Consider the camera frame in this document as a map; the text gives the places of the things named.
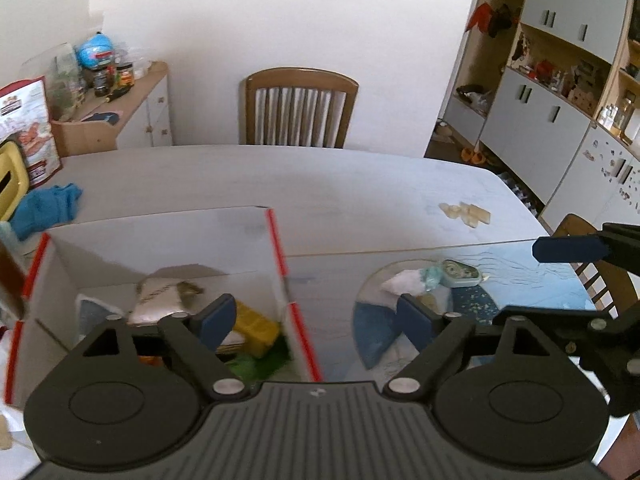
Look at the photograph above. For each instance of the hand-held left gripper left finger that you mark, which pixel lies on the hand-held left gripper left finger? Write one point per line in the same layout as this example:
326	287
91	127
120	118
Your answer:
220	317

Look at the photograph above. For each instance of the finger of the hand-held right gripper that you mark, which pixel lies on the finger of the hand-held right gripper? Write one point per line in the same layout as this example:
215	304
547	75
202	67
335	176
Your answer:
597	323
565	249

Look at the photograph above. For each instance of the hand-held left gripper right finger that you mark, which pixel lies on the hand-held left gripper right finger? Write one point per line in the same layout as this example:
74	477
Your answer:
415	322

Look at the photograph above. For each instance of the green plastic wrapper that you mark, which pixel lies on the green plastic wrapper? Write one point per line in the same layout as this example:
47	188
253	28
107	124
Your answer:
265	360

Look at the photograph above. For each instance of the cardboard box with red edges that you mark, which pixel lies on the cardboard box with red edges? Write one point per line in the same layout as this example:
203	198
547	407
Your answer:
150	240

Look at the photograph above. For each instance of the round blue glass plate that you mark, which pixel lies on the round blue glass plate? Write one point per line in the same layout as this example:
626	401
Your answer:
375	320

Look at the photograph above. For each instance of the white crumpled paper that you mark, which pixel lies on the white crumpled paper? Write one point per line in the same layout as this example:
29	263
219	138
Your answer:
402	282

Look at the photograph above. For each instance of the blue patterned table mat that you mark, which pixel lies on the blue patterned table mat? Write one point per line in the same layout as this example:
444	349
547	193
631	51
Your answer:
525	270

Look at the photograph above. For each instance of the teal crumpled wrapper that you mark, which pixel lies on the teal crumpled wrapper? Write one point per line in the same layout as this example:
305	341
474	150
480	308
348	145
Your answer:
432	277

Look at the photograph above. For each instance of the green metal tin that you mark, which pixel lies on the green metal tin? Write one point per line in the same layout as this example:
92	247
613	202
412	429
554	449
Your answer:
461	272

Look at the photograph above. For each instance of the pieces of beige tape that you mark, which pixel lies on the pieces of beige tape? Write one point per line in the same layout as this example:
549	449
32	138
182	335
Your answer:
467	212

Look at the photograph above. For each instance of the blue packet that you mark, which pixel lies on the blue packet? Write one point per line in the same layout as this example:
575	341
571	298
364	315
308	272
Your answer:
95	315

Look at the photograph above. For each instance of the pair of orange slippers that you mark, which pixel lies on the pair of orange slippers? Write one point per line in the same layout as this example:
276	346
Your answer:
474	156

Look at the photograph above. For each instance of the blue cloth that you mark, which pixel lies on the blue cloth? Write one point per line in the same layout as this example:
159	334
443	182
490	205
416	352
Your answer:
45	210

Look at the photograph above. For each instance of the wooden sideboard with white doors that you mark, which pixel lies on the wooden sideboard with white doors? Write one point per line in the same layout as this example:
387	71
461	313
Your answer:
145	110

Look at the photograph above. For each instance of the flat blue object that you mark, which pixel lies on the flat blue object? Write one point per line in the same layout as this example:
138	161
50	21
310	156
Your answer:
100	118

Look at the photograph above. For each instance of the orange cloth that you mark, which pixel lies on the orange cloth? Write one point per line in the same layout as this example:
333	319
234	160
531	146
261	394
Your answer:
480	16

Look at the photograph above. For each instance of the yellow and grey tissue holder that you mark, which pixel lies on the yellow and grey tissue holder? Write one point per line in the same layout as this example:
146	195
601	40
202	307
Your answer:
12	180

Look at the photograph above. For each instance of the wooden chair with slatted back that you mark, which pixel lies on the wooden chair with slatted back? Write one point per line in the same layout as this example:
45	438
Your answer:
300	80

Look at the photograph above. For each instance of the orange label jar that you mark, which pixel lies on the orange label jar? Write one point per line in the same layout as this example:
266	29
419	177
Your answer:
125	75

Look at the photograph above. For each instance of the dark jar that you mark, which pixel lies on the dark jar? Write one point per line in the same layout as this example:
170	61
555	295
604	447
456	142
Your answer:
101	81

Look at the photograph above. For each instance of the red and white snack bag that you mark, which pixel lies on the red and white snack bag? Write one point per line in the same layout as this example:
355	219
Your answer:
30	130

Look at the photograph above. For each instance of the blue round toy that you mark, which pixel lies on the blue round toy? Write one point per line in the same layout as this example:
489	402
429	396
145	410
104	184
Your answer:
95	51

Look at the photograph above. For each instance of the wall unit with grey doors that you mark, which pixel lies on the wall unit with grey doors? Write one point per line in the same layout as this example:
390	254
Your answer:
545	110

